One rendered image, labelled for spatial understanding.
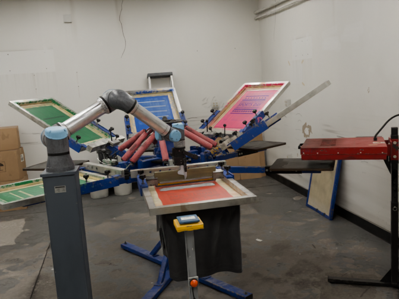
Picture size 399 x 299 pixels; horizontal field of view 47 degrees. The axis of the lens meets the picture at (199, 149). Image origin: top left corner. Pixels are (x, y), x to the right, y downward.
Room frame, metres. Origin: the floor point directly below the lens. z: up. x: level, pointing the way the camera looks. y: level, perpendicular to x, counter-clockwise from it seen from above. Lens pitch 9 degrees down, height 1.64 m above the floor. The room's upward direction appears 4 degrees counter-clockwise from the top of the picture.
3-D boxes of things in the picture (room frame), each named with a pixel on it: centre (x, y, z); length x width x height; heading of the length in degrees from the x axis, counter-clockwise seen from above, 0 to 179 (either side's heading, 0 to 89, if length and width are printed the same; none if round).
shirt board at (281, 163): (3.54, -0.37, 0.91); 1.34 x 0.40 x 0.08; 71
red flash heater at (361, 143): (3.29, -1.07, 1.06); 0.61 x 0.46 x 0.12; 71
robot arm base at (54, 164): (2.44, 0.76, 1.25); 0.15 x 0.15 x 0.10
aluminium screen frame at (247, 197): (2.72, 0.07, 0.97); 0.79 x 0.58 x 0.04; 11
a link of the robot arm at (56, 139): (2.45, 0.77, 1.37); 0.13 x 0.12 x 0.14; 28
